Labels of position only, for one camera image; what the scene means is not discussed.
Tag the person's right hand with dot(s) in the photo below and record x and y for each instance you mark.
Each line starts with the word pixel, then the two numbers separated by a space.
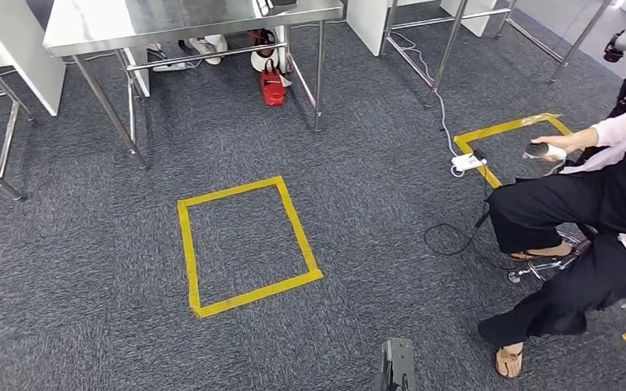
pixel 567 143

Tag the stainless steel workbench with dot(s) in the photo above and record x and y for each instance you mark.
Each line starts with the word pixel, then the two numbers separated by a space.
pixel 156 21

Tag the person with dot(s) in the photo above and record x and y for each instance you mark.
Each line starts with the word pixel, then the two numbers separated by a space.
pixel 561 199

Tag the white power strip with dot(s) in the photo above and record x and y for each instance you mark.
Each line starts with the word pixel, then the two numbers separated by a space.
pixel 467 162

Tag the chrome stool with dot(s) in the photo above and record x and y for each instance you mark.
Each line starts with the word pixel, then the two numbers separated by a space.
pixel 550 264

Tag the person's foot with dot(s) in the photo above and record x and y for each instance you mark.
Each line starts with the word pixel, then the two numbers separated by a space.
pixel 509 362
pixel 545 252

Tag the red handbag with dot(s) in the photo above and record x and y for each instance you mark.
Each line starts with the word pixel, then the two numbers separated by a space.
pixel 273 89

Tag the white round bag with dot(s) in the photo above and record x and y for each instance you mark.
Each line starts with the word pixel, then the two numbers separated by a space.
pixel 256 62

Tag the white shoe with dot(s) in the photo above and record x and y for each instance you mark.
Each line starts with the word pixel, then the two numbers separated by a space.
pixel 205 54
pixel 218 42

